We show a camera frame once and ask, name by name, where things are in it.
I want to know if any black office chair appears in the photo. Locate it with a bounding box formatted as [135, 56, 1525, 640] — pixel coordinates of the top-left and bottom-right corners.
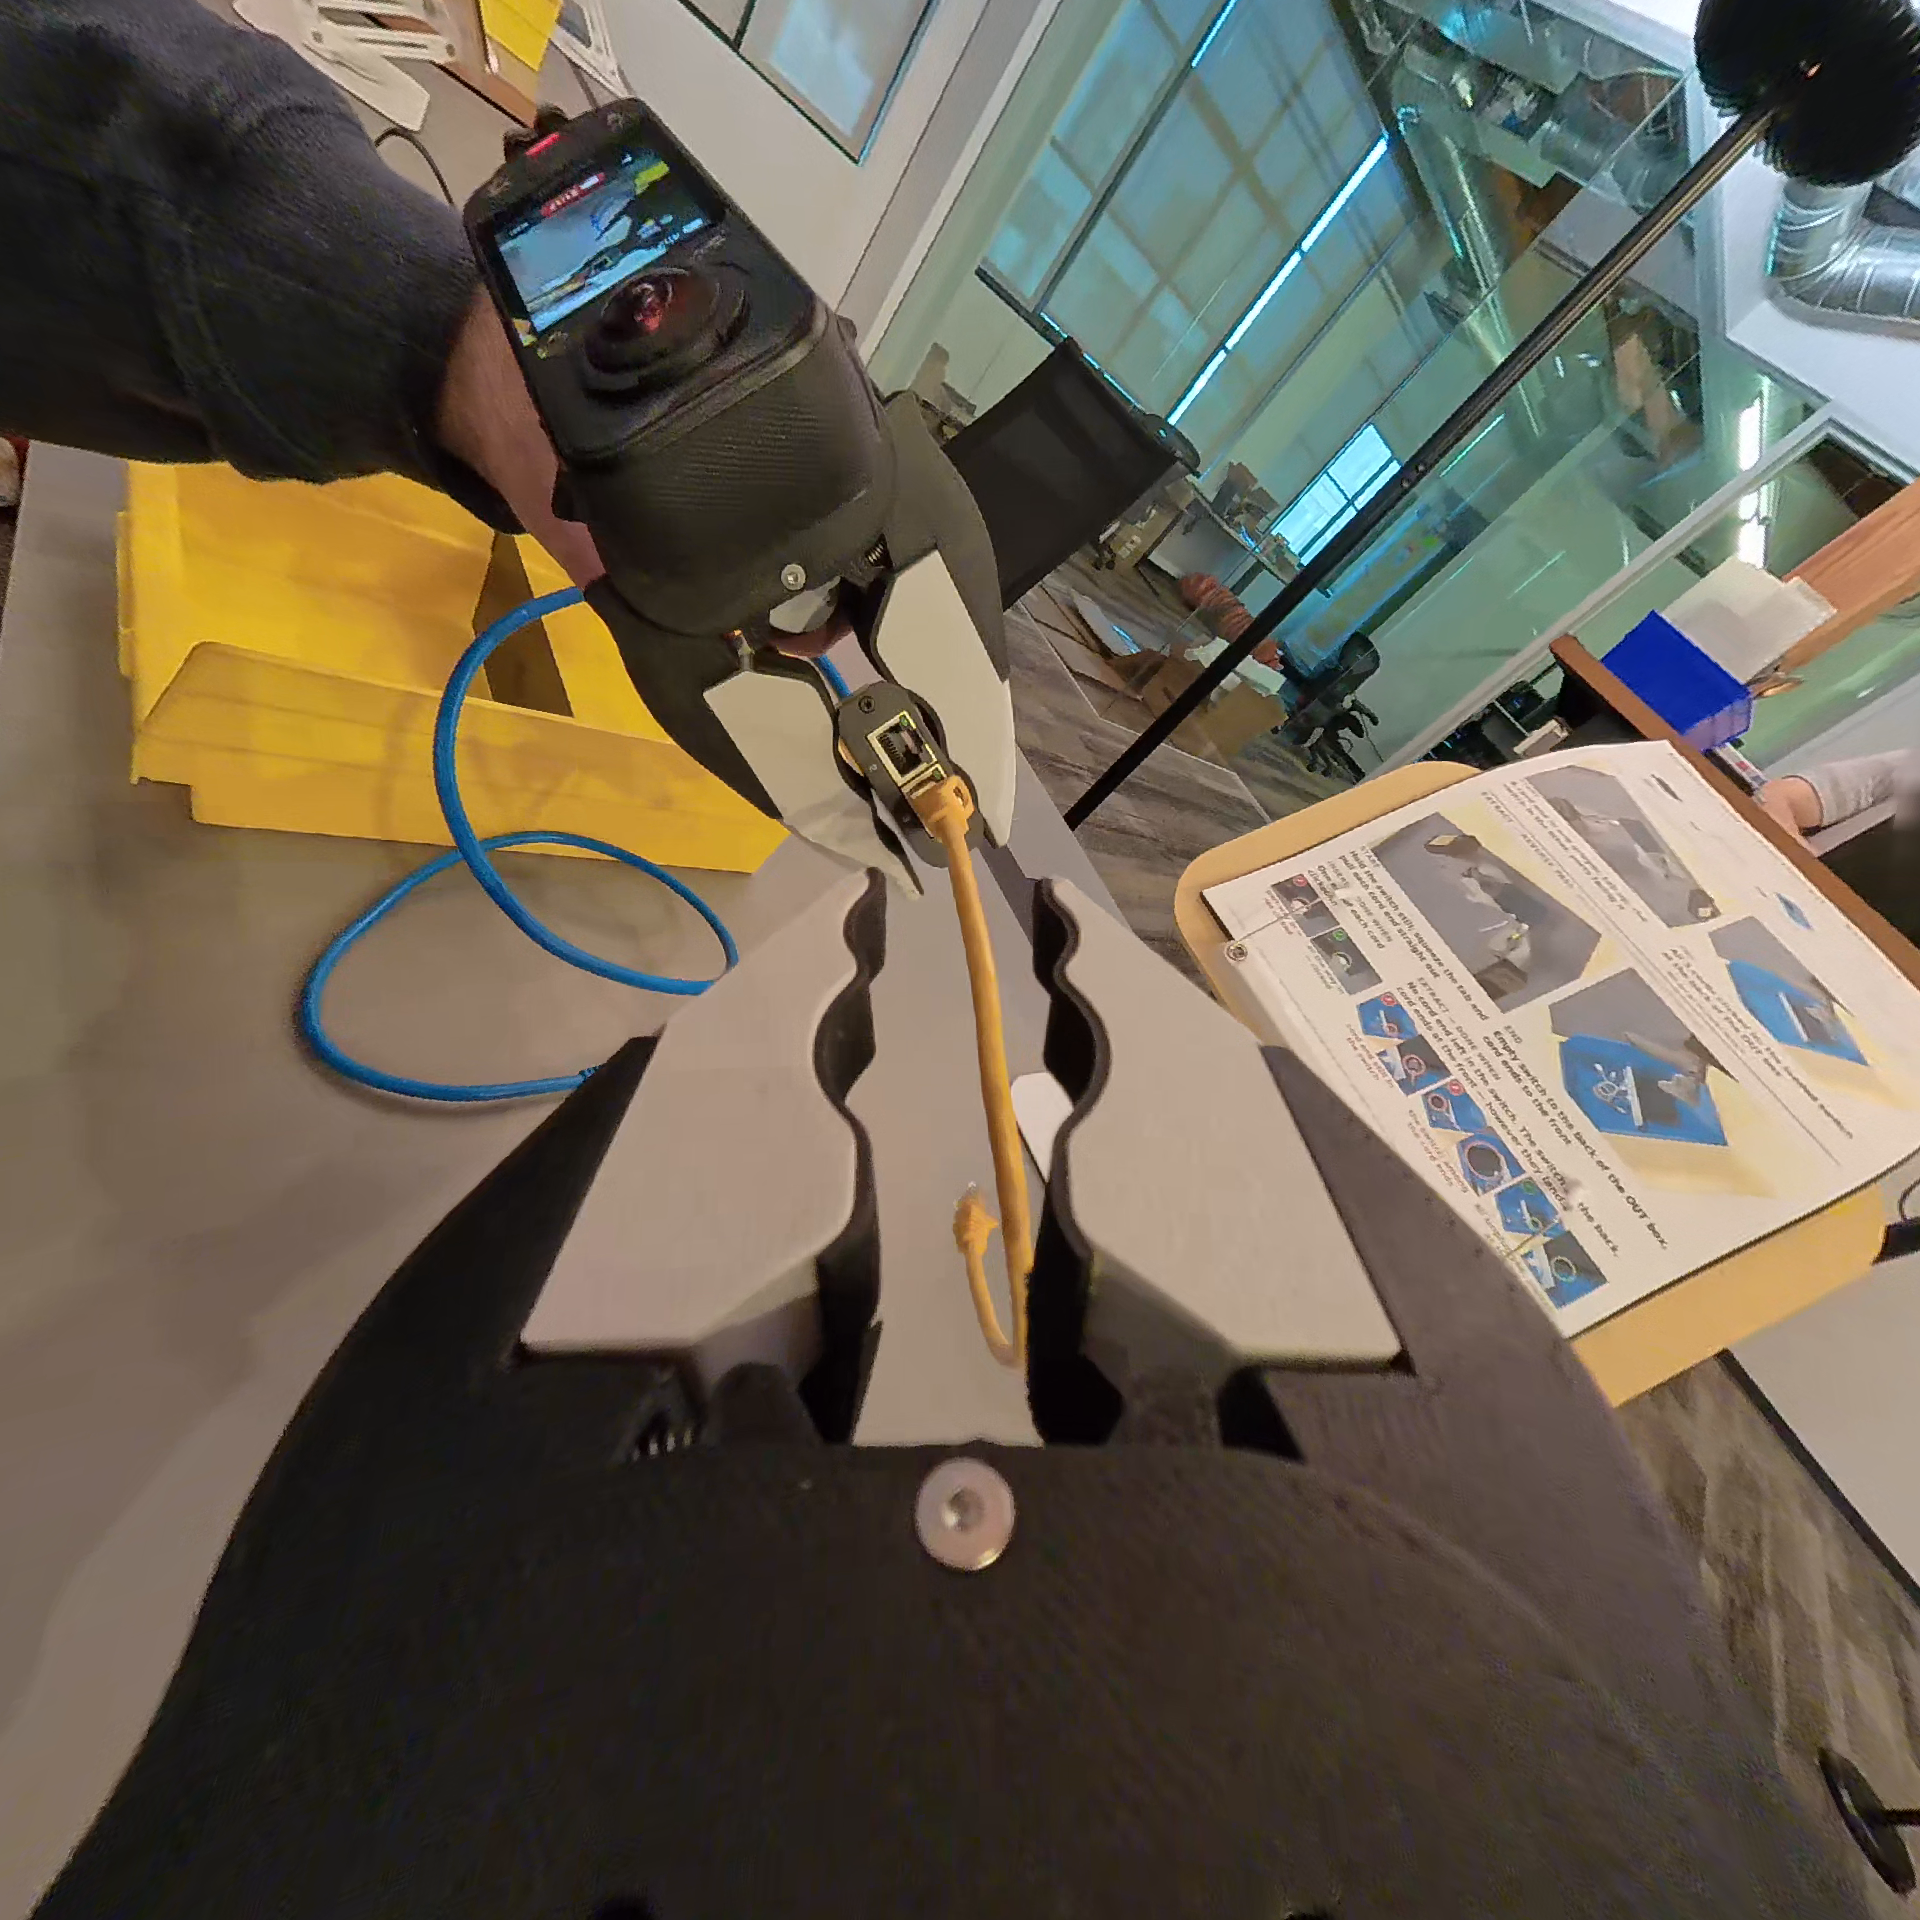
[944, 335, 1203, 608]

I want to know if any blue ethernet cable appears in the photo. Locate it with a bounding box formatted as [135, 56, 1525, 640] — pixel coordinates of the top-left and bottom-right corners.
[299, 585, 742, 1109]

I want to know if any light wooden side table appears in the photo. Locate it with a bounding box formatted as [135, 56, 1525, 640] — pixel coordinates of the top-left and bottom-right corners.
[1175, 761, 1893, 1408]

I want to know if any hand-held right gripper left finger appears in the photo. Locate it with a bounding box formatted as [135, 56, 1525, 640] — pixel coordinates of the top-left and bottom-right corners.
[517, 865, 895, 1444]

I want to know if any person's left hand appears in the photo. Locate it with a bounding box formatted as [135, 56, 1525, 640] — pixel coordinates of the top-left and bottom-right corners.
[433, 280, 607, 582]

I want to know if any printed instruction sheet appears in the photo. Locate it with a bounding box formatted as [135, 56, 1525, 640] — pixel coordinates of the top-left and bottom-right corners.
[1201, 743, 1920, 1336]

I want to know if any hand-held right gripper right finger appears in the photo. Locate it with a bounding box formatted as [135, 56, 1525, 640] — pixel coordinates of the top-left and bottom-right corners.
[1024, 872, 1422, 1444]

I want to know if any silver ventilation duct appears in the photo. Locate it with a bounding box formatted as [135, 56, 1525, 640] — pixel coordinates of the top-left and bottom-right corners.
[1769, 182, 1920, 327]

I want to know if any blue plastic bin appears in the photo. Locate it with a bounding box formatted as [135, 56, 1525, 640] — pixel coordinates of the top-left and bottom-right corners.
[1602, 608, 1754, 744]

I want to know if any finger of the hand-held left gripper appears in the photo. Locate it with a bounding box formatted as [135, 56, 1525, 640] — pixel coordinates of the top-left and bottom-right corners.
[702, 662, 929, 898]
[866, 548, 1024, 860]

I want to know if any orange ethernet cable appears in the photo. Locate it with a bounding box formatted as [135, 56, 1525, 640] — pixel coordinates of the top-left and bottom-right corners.
[912, 772, 1040, 1369]

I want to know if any black ethernet splitter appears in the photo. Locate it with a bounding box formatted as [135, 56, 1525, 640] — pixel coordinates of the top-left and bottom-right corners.
[832, 680, 951, 789]

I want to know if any fuzzy microphone on black pole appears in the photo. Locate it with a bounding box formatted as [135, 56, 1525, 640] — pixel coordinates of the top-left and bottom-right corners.
[1063, 0, 1920, 830]

